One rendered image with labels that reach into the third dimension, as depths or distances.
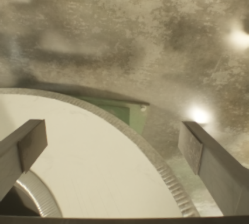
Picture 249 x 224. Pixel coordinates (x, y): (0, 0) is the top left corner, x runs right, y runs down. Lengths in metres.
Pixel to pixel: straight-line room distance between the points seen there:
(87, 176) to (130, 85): 0.53
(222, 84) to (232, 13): 0.34
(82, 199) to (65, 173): 0.08
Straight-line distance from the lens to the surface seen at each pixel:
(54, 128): 0.61
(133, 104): 0.95
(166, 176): 0.53
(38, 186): 0.51
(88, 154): 0.54
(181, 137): 0.16
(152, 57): 0.82
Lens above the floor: 0.73
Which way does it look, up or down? 50 degrees down
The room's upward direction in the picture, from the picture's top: 177 degrees counter-clockwise
